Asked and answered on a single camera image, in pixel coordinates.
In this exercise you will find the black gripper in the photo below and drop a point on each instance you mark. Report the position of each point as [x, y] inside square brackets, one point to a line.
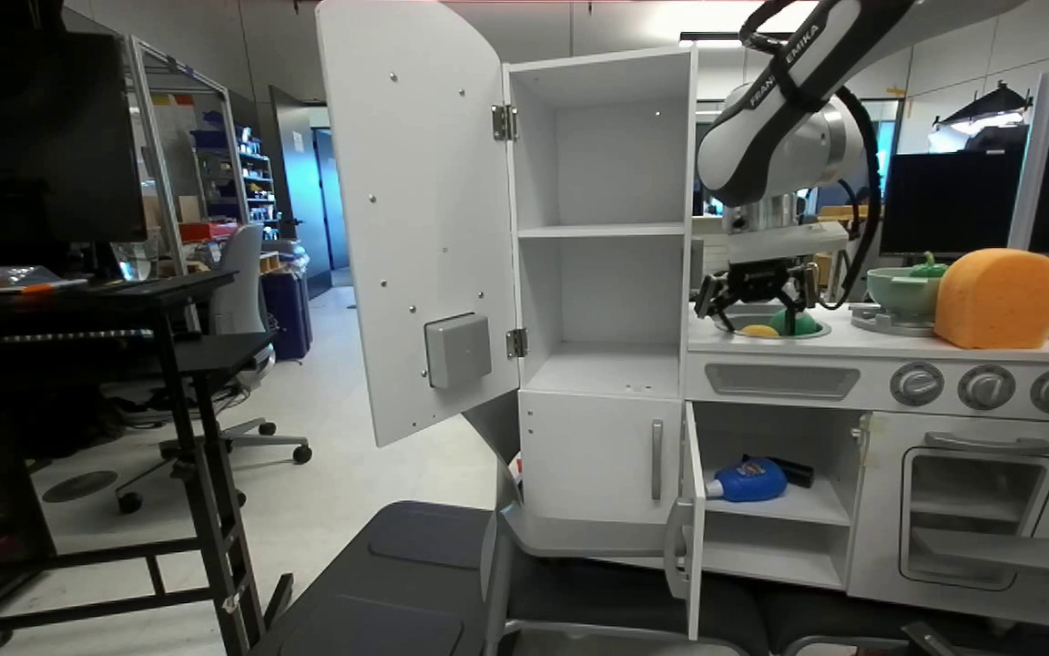
[761, 278]

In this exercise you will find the orange plush toy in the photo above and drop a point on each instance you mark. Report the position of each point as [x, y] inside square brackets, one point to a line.
[1000, 299]

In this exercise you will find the white arched cabinet door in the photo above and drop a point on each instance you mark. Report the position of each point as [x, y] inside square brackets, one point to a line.
[415, 220]

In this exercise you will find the white small cabinet door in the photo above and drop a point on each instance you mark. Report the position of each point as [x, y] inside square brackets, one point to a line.
[694, 524]

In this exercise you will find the green plush ball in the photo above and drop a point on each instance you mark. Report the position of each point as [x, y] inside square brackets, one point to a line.
[804, 327]

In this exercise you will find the grey sink basin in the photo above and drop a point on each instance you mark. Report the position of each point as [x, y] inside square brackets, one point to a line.
[824, 329]

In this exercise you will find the grey burner grate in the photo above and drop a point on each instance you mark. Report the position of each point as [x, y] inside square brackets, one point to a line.
[881, 321]

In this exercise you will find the pale green toy pot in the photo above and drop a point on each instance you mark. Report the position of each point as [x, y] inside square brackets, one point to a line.
[900, 292]

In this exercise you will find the green toy bell pepper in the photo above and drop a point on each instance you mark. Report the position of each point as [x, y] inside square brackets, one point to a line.
[930, 263]

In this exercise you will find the white toy kitchen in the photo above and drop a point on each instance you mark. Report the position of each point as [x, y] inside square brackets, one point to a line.
[597, 378]

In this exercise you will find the blue bottle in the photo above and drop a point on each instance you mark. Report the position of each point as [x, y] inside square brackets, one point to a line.
[748, 484]

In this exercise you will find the black computer monitor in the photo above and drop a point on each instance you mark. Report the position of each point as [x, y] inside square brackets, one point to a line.
[947, 194]

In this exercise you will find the white oven door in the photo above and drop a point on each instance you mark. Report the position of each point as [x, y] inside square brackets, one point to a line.
[881, 533]

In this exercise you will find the grey plastic chair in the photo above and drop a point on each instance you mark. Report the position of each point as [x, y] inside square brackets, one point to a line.
[497, 431]

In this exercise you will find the dark blue bin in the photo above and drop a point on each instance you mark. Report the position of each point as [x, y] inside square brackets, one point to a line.
[289, 320]

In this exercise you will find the grey office chair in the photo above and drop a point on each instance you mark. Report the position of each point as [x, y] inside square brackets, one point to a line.
[237, 287]

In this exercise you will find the white shelf rack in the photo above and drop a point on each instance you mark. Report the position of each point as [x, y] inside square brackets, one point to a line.
[143, 149]

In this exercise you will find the black metal desk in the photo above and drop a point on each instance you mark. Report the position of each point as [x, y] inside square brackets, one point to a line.
[63, 298]

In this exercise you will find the large black screen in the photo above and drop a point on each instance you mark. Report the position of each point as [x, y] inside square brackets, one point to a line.
[38, 149]

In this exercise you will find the white slanted post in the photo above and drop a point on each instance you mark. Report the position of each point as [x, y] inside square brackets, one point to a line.
[1040, 158]

